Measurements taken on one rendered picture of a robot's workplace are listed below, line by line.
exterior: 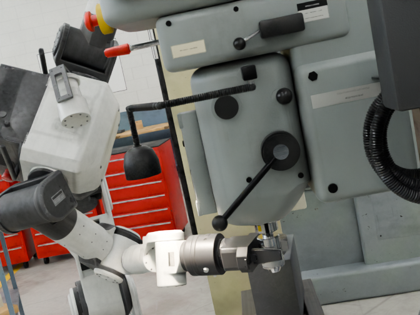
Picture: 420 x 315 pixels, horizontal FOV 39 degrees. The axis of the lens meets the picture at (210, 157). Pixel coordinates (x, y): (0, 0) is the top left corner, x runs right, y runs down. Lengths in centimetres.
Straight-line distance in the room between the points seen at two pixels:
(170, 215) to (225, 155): 476
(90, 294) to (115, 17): 96
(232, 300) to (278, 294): 151
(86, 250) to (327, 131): 68
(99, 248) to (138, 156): 39
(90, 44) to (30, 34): 920
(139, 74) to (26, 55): 197
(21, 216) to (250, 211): 52
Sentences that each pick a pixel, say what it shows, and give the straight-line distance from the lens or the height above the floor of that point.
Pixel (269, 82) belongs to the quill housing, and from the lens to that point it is 108.
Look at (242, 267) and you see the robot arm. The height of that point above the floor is 123.
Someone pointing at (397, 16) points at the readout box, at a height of 164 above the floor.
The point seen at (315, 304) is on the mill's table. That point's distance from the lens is 177.
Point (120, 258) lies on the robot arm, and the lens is 151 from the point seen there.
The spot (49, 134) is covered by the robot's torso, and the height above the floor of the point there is 155.
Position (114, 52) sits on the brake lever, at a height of 170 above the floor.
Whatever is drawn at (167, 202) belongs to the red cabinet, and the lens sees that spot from 581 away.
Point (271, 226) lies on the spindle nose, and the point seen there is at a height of 129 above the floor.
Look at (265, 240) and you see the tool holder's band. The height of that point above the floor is 127.
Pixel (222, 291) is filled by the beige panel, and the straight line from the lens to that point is 312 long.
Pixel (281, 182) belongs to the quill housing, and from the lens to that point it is 110.
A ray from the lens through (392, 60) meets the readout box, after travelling 84.
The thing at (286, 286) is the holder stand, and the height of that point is 102.
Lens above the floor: 162
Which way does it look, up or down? 8 degrees down
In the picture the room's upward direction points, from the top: 12 degrees counter-clockwise
